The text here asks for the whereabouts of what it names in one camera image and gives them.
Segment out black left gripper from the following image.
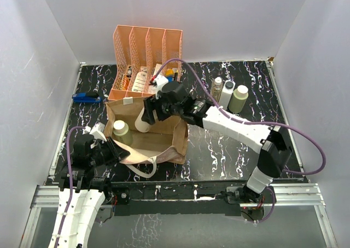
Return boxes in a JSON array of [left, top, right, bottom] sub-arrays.
[[89, 135, 130, 168]]

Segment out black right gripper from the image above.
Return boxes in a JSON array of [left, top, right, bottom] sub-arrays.
[[142, 93, 182, 126]]

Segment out green bottle beige cap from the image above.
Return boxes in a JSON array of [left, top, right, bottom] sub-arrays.
[[228, 85, 249, 113], [113, 120, 133, 146], [135, 108, 150, 133]]

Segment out brown canvas tote bag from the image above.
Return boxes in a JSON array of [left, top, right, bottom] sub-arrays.
[[104, 97, 188, 178]]

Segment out clear bottle amber liquid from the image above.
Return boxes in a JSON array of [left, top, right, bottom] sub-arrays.
[[211, 77, 223, 102]]

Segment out white bottle dark grey cap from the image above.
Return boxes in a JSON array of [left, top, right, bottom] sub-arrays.
[[218, 80, 235, 110]]

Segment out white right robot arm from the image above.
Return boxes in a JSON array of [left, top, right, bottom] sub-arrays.
[[135, 82, 292, 203]]

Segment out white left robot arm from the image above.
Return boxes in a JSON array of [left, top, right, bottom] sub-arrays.
[[49, 135, 131, 247]]

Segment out white medicine box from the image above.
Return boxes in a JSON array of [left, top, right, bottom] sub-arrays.
[[131, 71, 148, 93]]

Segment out orange items in organizer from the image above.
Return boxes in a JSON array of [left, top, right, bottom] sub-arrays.
[[118, 65, 132, 90]]

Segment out yellow blue small boxes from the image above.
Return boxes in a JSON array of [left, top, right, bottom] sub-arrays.
[[165, 68, 178, 82]]

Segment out white red small box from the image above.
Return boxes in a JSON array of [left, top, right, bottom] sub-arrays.
[[152, 64, 164, 79]]

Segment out blue stapler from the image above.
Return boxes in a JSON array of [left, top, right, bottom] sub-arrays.
[[72, 92, 102, 103]]

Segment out pink plastic file organizer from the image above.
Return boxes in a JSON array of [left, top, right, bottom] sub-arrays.
[[108, 25, 183, 101]]

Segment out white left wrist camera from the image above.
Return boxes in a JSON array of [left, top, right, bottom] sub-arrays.
[[83, 122, 107, 142]]

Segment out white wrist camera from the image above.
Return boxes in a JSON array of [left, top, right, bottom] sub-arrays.
[[148, 75, 169, 99], [83, 122, 107, 142]]

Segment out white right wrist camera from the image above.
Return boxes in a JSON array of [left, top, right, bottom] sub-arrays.
[[148, 75, 169, 99]]

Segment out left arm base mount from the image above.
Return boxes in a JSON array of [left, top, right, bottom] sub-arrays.
[[103, 187, 130, 206]]

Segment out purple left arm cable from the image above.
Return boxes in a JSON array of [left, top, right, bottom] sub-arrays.
[[50, 126, 90, 246]]

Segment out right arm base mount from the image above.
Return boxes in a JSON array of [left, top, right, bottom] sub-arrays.
[[222, 186, 277, 210]]

